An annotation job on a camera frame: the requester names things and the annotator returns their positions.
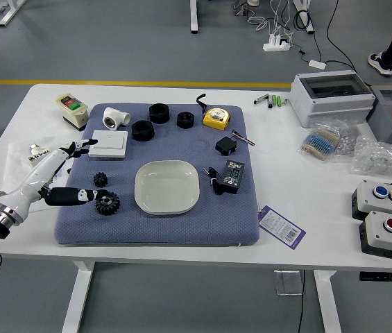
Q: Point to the grey foam block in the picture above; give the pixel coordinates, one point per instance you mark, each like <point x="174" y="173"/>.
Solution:
<point x="388" y="121"/>

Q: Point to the white pipe tee fitting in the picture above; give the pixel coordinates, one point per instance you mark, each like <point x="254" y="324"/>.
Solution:
<point x="114" y="116"/>

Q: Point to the bag of metal screws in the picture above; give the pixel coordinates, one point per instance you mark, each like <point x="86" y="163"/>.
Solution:
<point x="350" y="140"/>

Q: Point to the clear plastic sheet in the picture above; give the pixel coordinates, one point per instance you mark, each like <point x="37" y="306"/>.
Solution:
<point x="17" y="156"/>

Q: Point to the green cylindrical battery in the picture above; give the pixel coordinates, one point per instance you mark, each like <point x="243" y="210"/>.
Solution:
<point x="280" y="101"/>
<point x="276" y="100"/>

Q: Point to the white background desk leg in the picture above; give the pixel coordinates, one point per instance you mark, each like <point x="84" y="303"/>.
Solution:
<point x="194" y="17"/>
<point x="10" y="14"/>
<point x="305" y="17"/>

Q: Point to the yellow tape measure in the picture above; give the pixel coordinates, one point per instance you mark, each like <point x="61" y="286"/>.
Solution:
<point x="216" y="118"/>

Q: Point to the red green button box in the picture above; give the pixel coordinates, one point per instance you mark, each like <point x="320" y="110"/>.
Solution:
<point x="376" y="236"/>

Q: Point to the black desk control panel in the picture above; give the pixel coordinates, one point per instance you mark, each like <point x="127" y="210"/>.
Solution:
<point x="386" y="277"/>

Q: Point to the white wall switch plate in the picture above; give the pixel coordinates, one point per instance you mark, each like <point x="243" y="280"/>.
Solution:
<point x="110" y="142"/>

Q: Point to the white power strip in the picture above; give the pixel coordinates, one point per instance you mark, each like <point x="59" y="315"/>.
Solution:
<point x="275" y="45"/>

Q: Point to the silver box under table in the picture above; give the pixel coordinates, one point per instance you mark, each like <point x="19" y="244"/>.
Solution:
<point x="287" y="282"/>

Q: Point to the blue yellow red button box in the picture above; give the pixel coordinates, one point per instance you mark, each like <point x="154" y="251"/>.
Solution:
<point x="367" y="197"/>

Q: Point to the small black hex nut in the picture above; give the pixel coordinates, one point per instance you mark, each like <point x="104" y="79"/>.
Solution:
<point x="185" y="121"/>

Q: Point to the small black gear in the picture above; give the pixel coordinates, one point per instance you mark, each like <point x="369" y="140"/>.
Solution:
<point x="100" y="180"/>

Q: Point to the white square plate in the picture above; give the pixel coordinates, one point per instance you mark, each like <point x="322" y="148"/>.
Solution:
<point x="166" y="187"/>

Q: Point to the purple barcode tag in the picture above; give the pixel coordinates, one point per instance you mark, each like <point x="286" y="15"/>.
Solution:
<point x="280" y="227"/>

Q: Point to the large black gear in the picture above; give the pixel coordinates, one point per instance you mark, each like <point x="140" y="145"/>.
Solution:
<point x="109" y="208"/>

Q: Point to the clear bubble wrap bag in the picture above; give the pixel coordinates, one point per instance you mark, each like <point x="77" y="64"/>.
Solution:
<point x="379" y="156"/>

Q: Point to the bag of blue resistors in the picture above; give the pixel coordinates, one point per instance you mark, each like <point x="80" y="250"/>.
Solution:
<point x="320" y="142"/>

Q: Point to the blue-grey cushion mat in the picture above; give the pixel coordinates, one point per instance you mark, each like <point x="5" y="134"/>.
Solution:
<point x="168" y="229"/>

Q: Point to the grey electrical distribution box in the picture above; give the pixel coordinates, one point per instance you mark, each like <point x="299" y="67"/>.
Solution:
<point x="331" y="104"/>

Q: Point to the beige red-green switch box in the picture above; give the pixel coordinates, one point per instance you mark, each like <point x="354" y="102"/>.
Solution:
<point x="74" y="112"/>

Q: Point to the small white floor adapter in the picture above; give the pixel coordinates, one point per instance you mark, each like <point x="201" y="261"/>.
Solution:
<point x="317" y="64"/>

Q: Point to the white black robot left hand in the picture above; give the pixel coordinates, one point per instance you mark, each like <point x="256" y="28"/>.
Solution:
<point x="39" y="171"/>

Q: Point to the white table leg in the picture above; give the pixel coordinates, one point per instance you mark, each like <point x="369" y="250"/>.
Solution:
<point x="329" y="305"/>
<point x="77" y="298"/>

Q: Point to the large black hex nut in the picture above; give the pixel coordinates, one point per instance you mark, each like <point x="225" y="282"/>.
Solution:
<point x="143" y="132"/>
<point x="159" y="114"/>

